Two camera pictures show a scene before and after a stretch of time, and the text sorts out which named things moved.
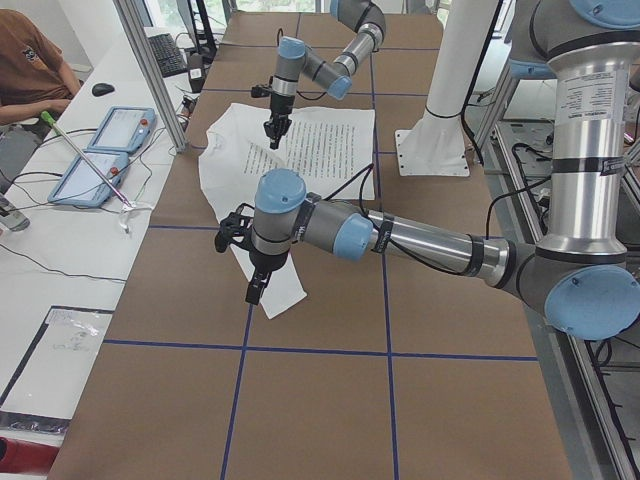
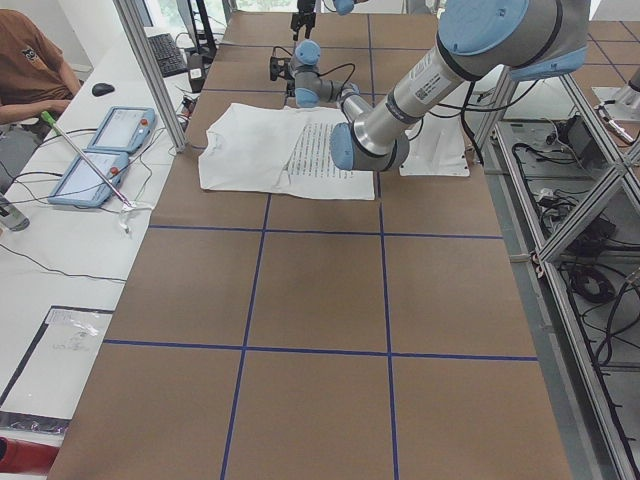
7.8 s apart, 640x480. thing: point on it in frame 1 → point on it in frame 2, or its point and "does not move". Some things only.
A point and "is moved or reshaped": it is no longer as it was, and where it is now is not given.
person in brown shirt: (35, 79) does not move
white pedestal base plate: (434, 146) does not move
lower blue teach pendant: (84, 185) does not move
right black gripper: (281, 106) → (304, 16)
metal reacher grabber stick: (53, 124) does not move
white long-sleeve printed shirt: (330, 150) is moved or reshaped
